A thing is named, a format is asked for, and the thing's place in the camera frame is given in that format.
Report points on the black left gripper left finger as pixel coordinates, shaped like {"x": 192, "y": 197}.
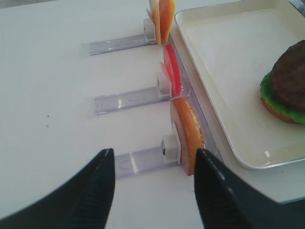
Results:
{"x": 83, "y": 202}

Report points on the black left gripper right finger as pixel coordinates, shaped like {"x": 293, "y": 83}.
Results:
{"x": 225, "y": 201}

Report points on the brown meat patty thin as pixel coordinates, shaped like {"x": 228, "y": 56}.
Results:
{"x": 287, "y": 77}

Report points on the sliced bread in rack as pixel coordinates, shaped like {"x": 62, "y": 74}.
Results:
{"x": 190, "y": 133}

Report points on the white block holder for bread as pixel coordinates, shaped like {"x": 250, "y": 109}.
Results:
{"x": 171, "y": 149}

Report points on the bread slice under lettuce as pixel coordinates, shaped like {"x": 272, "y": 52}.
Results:
{"x": 279, "y": 115}

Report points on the green lettuce leaf on tray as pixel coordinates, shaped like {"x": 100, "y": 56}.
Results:
{"x": 267, "y": 93}

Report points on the white block holder for tomato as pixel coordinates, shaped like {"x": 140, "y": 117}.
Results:
{"x": 164, "y": 86}

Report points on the red tomato slice in rack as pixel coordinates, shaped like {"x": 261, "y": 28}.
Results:
{"x": 172, "y": 68}

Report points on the white block holder for cheese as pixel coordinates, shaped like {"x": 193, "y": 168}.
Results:
{"x": 149, "y": 30}

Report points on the orange cheese slice front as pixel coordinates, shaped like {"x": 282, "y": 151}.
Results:
{"x": 167, "y": 12}

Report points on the yellow cheese slice rear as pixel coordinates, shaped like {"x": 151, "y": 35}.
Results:
{"x": 154, "y": 14}

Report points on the cream rectangular tray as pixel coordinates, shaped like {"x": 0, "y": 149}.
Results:
{"x": 233, "y": 46}

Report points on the clear rail for bread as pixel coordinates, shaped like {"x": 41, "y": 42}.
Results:
{"x": 139, "y": 162}

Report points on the clear rail for tomato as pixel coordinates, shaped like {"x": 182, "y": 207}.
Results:
{"x": 127, "y": 100}

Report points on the left long clear rail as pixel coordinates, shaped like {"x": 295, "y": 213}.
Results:
{"x": 188, "y": 92}

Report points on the clear rail for cheese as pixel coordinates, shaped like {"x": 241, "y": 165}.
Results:
{"x": 96, "y": 48}

